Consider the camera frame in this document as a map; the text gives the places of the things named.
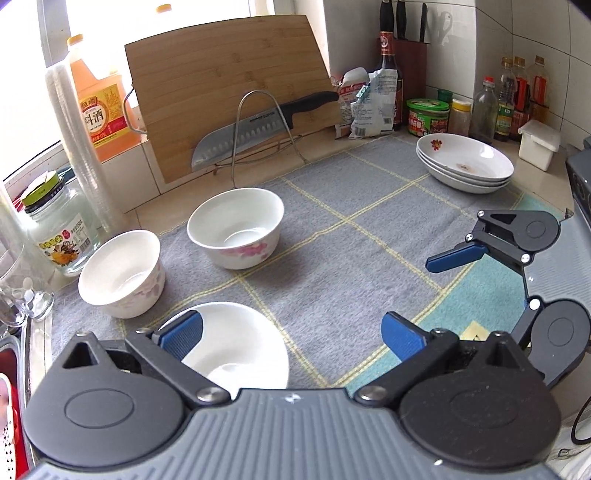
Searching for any red label sauce bottle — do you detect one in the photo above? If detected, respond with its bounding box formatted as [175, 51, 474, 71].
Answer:
[512, 56, 532, 127]

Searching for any white bowl with pink flowers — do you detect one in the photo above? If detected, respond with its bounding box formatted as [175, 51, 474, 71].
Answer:
[157, 301, 290, 393]
[78, 229, 166, 319]
[187, 187, 285, 271]

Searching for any dark red knife block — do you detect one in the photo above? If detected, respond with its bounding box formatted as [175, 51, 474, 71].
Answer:
[392, 39, 428, 100]

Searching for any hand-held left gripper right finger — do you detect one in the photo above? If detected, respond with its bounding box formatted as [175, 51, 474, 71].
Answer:
[355, 311, 532, 407]

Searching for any black cable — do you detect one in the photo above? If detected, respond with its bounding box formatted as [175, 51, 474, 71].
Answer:
[571, 406, 591, 445]

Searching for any orange cooking wine jug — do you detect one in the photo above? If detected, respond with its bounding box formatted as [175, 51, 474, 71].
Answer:
[66, 34, 148, 163]

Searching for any white plastic container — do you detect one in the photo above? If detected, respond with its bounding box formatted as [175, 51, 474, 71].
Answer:
[517, 119, 561, 172]

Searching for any green lidded sauce jar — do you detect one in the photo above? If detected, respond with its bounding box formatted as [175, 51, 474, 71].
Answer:
[406, 98, 451, 138]

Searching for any metal wire rack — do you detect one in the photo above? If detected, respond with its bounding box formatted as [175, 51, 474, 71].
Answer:
[212, 90, 308, 189]

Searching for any yellow spice jar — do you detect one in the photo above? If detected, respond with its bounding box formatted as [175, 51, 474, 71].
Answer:
[449, 98, 472, 138]

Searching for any glass jar with green lid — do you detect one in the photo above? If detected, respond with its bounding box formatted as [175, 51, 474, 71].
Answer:
[21, 170, 103, 278]

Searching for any green label sauce bottle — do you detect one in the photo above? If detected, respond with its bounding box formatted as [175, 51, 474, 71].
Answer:
[494, 56, 518, 142]

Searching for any black handled kitchen knife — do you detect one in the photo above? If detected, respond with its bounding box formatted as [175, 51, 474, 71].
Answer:
[191, 91, 340, 172]

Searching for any orange capped oil bottle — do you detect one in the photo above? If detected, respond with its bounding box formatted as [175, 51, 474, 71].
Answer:
[526, 55, 551, 125]

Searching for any clear bottle with red cap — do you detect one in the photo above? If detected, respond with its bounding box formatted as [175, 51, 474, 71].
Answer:
[472, 76, 500, 144]

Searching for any bamboo cutting board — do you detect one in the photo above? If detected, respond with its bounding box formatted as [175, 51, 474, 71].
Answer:
[124, 14, 342, 185]

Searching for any clear glass mug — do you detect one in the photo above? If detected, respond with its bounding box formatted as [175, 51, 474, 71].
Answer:
[0, 231, 55, 329]

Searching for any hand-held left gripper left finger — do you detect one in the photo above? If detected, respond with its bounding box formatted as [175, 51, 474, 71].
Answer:
[62, 310, 232, 407]

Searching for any dark soy sauce bottle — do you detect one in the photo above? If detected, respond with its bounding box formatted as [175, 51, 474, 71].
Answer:
[379, 31, 404, 132]

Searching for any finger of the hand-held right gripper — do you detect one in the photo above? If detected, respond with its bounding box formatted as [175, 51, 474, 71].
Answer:
[510, 299, 543, 346]
[425, 210, 532, 274]

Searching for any person's white jacket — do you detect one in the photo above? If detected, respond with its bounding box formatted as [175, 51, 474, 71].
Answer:
[547, 431, 591, 480]

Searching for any white plate with fruit print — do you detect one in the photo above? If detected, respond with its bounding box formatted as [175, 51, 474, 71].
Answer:
[422, 161, 512, 195]
[416, 134, 515, 183]
[417, 152, 515, 189]

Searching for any stack of clear plastic cups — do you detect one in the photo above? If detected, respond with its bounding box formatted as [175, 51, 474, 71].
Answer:
[44, 65, 125, 236]

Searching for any white seasoning packet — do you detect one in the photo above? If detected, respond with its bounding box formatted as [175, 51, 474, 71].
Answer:
[348, 69, 400, 140]

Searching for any red and white packet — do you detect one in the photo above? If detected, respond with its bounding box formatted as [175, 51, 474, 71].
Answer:
[335, 67, 372, 139]

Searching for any grey checked cloth mat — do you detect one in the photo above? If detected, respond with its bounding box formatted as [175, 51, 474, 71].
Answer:
[51, 134, 583, 398]

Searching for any red plastic basin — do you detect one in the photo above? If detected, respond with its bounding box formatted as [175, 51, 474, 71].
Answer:
[0, 339, 35, 480]

